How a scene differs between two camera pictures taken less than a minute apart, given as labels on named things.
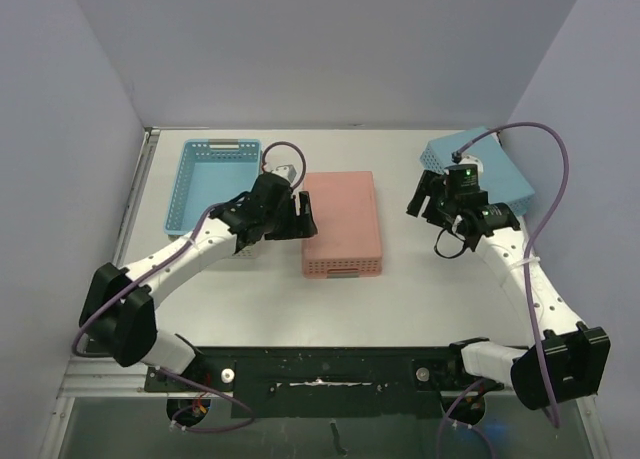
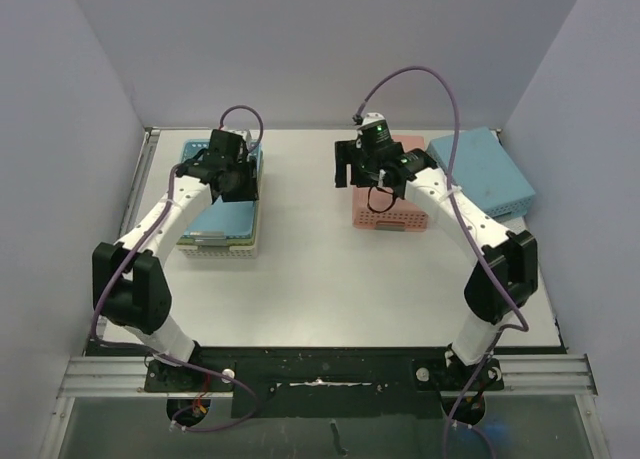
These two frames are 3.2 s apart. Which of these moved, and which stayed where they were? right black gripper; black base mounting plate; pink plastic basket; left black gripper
Moved: pink plastic basket; left black gripper; right black gripper
Stayed: black base mounting plate
